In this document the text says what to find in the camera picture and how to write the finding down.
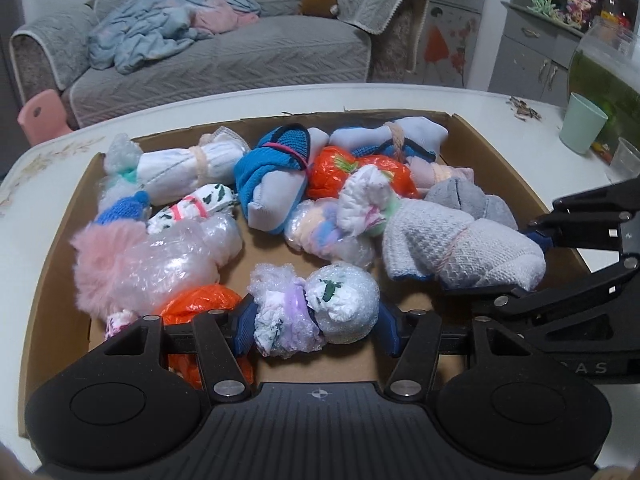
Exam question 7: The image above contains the blue grey sock bundle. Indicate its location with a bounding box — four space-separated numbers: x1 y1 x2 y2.
234 124 331 235

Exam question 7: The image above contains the cardboard box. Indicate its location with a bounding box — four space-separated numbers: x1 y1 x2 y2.
17 110 591 441

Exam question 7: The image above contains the white waffle knit sock bundle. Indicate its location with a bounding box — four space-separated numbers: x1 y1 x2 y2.
382 204 547 292

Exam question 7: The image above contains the clear plastic cup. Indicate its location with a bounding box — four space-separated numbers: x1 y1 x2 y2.
605 137 640 186

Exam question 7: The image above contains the orange plastic bag green tie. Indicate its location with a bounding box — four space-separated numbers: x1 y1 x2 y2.
305 146 422 202

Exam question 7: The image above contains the bubble-wrapped sock purple band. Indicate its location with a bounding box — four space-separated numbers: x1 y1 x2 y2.
247 259 381 359

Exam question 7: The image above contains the pink white sock bundle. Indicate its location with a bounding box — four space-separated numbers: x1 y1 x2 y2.
406 156 475 192

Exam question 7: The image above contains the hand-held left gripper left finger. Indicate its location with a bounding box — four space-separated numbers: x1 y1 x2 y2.
95 294 259 404

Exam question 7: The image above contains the clear bubble wrap bundle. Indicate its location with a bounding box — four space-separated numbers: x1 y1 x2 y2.
125 212 244 306

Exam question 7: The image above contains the pile of seed shells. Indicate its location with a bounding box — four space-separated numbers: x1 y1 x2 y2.
505 96 543 122

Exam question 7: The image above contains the orange-capped bottle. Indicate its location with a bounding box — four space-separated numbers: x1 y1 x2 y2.
600 0 631 26

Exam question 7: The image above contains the pink plastic stool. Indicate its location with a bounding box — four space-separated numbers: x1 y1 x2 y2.
17 89 73 147

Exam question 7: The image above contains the pink fluffy toy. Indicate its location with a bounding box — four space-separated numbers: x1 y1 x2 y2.
70 220 151 317

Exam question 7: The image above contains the grey cabinet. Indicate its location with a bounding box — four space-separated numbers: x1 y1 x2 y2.
487 0 586 108

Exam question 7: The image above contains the blue knit sock bundle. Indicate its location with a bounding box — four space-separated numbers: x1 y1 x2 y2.
94 191 152 226

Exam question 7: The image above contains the white sock bundle bubble wrap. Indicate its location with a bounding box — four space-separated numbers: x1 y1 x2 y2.
100 127 251 207

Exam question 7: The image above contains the light blue blanket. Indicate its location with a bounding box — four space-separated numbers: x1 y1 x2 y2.
87 0 261 73

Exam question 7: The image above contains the grey sofa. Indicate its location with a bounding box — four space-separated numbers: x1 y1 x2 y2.
10 0 433 128

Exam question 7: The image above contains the flower-decal refrigerator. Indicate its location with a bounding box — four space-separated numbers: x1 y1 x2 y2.
417 0 488 88

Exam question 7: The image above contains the white black-print sock bundle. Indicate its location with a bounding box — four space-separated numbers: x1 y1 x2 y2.
146 184 237 235

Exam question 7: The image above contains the small pink-print sock bundle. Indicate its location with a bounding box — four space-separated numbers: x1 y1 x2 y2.
104 309 141 340

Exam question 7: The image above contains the green cup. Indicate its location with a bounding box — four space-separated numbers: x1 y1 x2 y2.
559 92 609 155

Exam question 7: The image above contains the orange plastic bag bundle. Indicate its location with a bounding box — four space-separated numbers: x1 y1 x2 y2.
155 284 257 392

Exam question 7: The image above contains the white blue sock bundle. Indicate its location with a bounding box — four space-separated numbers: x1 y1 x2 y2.
329 116 449 162

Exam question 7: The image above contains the brown plush toy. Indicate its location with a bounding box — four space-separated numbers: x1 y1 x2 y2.
299 0 340 20

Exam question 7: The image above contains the bubble-wrapped pastel sock bundle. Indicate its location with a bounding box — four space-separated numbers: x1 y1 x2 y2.
284 199 376 267

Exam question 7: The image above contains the purple snack packet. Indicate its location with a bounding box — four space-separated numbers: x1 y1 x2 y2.
562 0 598 28

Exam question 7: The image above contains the glass fish bowl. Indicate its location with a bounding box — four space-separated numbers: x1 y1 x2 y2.
567 16 640 161

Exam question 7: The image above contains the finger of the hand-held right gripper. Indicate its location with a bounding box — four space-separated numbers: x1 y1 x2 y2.
469 256 640 342
520 177 640 262

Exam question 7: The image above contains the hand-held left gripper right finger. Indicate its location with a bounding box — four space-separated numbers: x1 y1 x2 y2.
380 302 532 404

